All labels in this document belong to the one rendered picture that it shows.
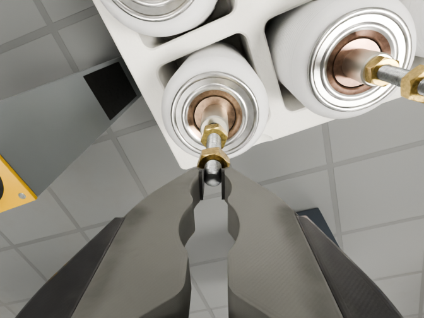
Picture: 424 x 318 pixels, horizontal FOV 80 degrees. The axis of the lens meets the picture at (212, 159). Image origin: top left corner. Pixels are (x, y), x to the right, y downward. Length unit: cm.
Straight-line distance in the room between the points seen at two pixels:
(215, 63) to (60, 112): 15
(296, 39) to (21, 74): 48
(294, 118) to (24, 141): 26
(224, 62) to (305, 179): 41
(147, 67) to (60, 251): 62
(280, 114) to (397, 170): 40
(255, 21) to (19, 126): 22
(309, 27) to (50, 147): 23
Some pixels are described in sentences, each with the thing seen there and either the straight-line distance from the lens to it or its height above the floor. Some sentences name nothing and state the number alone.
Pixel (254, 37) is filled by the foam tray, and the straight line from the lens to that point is 28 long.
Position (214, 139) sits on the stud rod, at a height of 31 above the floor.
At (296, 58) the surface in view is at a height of 25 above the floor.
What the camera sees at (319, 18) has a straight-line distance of 23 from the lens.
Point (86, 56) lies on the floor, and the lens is 52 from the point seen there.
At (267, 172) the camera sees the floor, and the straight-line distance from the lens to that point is 55.
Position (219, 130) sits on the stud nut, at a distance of 18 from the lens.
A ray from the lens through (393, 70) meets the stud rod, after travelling 19.
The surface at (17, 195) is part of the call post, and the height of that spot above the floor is 31.
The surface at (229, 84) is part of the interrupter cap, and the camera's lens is 21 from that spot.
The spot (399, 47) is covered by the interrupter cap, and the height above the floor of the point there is 25.
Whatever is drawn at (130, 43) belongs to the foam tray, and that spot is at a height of 18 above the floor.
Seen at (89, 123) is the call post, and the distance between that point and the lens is 31.
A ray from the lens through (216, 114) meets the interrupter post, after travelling 19.
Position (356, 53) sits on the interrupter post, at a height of 26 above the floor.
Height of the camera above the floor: 46
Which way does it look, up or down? 61 degrees down
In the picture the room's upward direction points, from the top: 177 degrees counter-clockwise
